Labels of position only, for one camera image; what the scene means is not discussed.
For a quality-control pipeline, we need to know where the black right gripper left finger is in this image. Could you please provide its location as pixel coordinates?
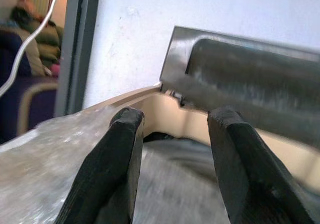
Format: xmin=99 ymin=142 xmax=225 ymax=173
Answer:
xmin=55 ymin=107 xmax=145 ymax=224

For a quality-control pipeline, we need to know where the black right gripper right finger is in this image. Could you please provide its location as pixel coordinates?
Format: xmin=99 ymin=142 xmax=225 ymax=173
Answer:
xmin=206 ymin=106 xmax=315 ymax=224

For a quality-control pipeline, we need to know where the beige top-load washing machine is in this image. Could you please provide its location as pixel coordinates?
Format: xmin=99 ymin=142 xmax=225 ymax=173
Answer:
xmin=0 ymin=82 xmax=320 ymax=224

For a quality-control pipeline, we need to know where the dark washing machine lid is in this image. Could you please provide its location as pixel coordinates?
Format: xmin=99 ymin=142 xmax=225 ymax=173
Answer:
xmin=159 ymin=25 xmax=320 ymax=147

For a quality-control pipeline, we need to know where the pile of clothes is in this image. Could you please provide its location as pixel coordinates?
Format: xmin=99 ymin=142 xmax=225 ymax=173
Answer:
xmin=9 ymin=0 xmax=65 ymax=77

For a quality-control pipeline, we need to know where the purple sofa with beige trim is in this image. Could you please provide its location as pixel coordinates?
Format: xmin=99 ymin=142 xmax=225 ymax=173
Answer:
xmin=0 ymin=25 xmax=59 ymax=145

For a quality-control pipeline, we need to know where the grey door frame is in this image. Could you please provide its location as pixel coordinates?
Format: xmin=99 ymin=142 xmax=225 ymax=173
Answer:
xmin=53 ymin=0 xmax=102 ymax=117

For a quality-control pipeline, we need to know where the white cable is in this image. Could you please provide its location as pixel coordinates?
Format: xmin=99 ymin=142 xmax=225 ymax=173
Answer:
xmin=0 ymin=0 xmax=70 ymax=97

